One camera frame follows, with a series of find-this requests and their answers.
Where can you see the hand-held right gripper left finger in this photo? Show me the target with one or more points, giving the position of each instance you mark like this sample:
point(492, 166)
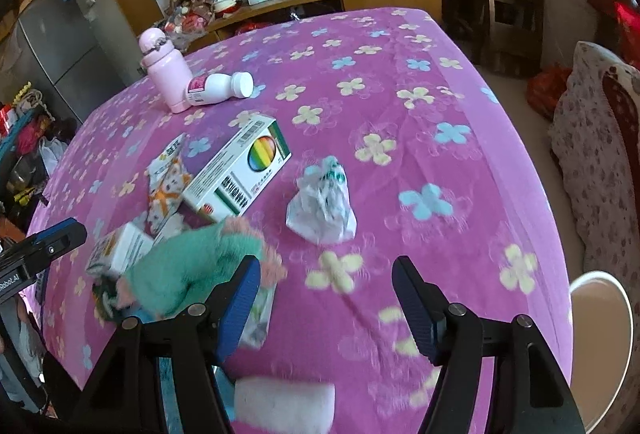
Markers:
point(240, 304)

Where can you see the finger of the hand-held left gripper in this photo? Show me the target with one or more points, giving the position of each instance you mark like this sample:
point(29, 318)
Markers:
point(55, 239)

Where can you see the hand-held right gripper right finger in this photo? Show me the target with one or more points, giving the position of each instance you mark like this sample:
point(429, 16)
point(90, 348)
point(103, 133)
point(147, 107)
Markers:
point(415, 309)

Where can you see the white plastic bag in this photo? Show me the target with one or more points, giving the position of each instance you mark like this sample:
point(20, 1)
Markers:
point(320, 209)

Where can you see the white round bin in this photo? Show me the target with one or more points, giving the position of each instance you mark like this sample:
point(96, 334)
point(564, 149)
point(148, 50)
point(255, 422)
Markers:
point(595, 319)

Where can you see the another person's forearm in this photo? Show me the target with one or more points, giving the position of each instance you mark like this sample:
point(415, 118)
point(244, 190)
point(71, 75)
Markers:
point(185, 269)

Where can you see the white green foil packet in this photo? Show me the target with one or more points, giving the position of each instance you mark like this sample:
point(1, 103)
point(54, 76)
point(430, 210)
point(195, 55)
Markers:
point(257, 324)

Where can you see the white green carton box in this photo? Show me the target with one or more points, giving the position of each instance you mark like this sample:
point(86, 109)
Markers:
point(125, 246)

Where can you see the dark printed packet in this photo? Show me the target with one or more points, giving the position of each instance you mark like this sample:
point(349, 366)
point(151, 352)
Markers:
point(107, 299)

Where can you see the cluttered shelf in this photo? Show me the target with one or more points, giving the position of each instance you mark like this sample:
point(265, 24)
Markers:
point(25, 149)

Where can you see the white foam block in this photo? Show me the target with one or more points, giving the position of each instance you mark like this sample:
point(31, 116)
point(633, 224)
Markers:
point(285, 406)

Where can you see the cartoon print snack packet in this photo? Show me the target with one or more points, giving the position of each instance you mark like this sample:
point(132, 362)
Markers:
point(167, 184)

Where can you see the rainbow print medicine box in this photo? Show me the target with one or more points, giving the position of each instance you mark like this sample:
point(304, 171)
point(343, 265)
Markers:
point(235, 169)

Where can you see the pink flowered blanket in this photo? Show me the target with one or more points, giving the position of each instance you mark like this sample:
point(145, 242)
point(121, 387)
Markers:
point(400, 139)

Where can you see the grey refrigerator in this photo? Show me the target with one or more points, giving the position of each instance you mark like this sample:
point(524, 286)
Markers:
point(60, 49)

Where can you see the pink drinking bottle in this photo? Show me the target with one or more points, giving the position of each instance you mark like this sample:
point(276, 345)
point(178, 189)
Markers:
point(167, 74)

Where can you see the white pill bottle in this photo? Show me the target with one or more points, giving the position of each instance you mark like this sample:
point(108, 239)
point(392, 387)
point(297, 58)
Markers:
point(215, 89)

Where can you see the floral pillow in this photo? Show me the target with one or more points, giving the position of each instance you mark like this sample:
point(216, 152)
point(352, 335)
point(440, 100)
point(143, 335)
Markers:
point(590, 154)

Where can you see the red plastic bag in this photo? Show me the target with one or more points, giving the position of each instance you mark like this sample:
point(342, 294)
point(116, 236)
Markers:
point(550, 89)

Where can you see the pile of plastic bags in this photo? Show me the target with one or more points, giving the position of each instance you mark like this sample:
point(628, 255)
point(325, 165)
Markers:
point(192, 9)

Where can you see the red fabric bundle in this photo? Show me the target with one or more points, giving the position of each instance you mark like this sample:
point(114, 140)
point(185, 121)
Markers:
point(627, 21)

